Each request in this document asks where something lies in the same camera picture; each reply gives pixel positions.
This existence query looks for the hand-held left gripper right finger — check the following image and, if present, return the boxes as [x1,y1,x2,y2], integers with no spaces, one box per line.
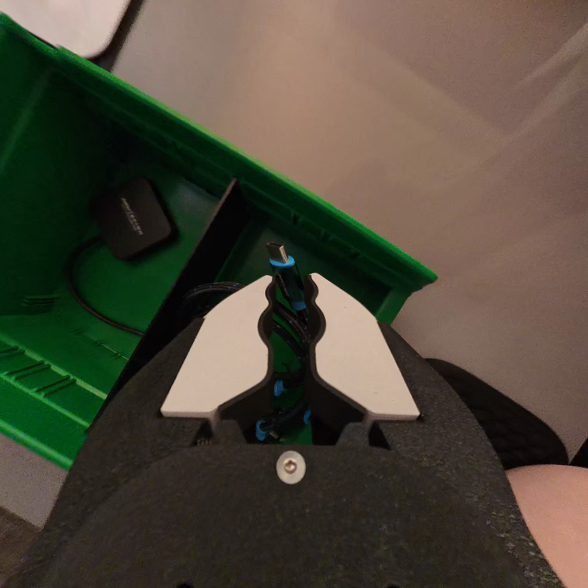
[308,272,421,421]

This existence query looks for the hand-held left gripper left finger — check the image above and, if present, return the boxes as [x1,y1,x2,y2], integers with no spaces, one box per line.
[161,275,276,420]

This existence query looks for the black square hub lead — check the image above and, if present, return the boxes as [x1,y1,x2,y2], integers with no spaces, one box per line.
[66,237,148,338]

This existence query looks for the green plastic bin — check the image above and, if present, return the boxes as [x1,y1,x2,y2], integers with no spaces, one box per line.
[0,14,439,471]

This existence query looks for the person's left forearm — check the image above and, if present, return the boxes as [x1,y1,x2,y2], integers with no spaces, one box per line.
[506,462,588,588]

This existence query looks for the black flat panel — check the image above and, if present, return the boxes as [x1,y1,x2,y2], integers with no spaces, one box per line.
[92,179,249,428]

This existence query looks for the black round object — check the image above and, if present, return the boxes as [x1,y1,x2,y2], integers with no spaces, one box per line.
[425,357,570,471]

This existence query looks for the white stand base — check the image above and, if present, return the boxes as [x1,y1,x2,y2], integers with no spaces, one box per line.
[0,0,134,59]

